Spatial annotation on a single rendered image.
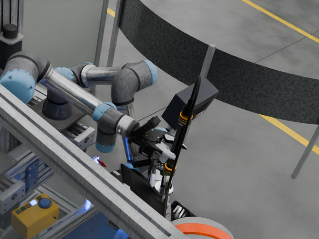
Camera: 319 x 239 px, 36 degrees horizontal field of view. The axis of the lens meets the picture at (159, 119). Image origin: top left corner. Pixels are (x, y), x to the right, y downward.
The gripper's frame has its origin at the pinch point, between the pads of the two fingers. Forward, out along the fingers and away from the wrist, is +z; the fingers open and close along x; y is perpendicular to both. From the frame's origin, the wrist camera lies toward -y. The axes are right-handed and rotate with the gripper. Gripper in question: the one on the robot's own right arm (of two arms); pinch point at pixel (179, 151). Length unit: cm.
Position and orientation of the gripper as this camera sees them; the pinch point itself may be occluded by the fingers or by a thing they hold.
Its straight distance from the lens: 170.8
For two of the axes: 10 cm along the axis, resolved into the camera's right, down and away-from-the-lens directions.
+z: 8.4, 4.5, -2.9
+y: -2.0, 7.6, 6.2
